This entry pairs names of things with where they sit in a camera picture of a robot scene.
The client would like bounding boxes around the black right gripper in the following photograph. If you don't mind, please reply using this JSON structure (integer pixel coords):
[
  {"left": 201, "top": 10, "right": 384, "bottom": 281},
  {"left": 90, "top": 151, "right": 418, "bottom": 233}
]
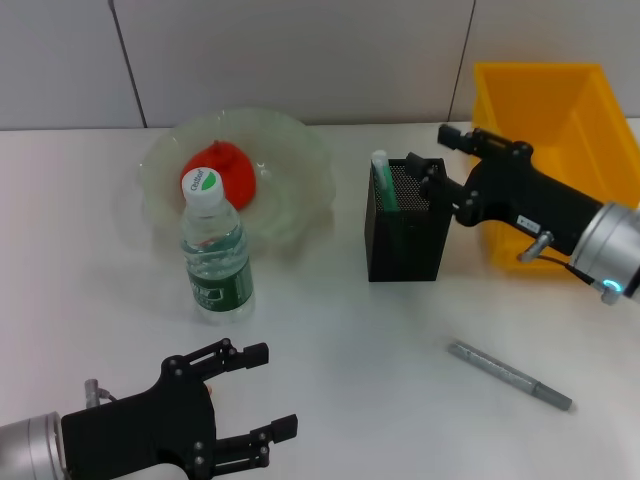
[{"left": 404, "top": 123, "right": 607, "bottom": 257}]

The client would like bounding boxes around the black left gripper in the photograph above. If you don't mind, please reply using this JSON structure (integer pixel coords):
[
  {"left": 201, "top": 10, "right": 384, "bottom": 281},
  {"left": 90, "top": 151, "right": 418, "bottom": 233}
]
[{"left": 59, "top": 337, "right": 300, "bottom": 480}]

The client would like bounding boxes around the mint green utility knife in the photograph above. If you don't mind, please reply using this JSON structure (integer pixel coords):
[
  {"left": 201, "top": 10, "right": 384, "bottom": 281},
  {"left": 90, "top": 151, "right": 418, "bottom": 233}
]
[{"left": 370, "top": 149, "right": 401, "bottom": 214}]

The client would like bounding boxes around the clear green-label water bottle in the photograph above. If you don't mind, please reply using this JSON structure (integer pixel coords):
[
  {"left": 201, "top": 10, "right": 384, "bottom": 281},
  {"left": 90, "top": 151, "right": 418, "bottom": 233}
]
[{"left": 178, "top": 168, "right": 256, "bottom": 326}]

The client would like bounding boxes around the red-orange toy orange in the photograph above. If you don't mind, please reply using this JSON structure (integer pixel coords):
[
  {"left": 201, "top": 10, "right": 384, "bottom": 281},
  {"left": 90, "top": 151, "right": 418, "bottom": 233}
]
[{"left": 180, "top": 139, "right": 259, "bottom": 211}]

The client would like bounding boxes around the black mesh pen holder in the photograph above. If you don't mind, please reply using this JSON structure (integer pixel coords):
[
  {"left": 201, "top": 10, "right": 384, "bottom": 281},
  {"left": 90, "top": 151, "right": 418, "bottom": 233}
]
[{"left": 363, "top": 157, "right": 454, "bottom": 283}]

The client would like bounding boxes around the green glass fruit plate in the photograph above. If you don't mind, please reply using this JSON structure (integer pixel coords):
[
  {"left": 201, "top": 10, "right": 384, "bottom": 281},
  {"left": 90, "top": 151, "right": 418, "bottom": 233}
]
[{"left": 137, "top": 106, "right": 334, "bottom": 262}]

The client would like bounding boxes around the grey marker pen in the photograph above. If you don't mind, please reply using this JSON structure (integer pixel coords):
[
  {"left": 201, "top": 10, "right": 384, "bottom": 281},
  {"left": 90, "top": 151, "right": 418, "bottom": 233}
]
[{"left": 447, "top": 339, "right": 574, "bottom": 412}]

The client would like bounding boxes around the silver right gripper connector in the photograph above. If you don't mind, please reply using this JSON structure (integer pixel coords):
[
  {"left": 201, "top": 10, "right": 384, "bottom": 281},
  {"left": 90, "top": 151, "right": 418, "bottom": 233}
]
[{"left": 517, "top": 231, "right": 555, "bottom": 264}]

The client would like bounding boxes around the yellow plastic bin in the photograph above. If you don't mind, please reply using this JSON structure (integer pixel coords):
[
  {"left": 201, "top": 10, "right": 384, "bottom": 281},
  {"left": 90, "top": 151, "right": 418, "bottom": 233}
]
[{"left": 472, "top": 61, "right": 640, "bottom": 275}]

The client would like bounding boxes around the thin right gripper cable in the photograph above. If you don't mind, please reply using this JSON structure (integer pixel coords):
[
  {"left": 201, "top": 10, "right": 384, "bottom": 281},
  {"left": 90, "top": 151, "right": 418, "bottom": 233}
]
[{"left": 539, "top": 254, "right": 609, "bottom": 292}]

